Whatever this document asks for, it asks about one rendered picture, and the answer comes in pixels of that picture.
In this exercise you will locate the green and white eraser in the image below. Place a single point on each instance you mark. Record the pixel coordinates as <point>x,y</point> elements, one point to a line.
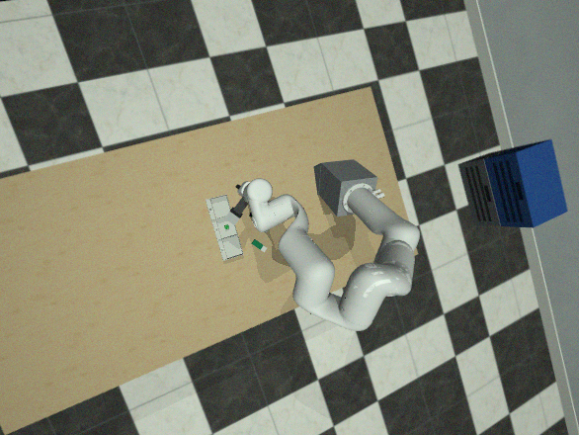
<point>259,245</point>

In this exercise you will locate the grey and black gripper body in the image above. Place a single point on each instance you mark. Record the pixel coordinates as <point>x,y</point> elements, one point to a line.
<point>241,189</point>

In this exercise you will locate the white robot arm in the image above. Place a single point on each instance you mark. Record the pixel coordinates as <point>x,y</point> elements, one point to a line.
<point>368,284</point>

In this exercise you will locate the grey rack of three bins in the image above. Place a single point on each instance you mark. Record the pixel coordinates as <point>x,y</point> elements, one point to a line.
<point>218,208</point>

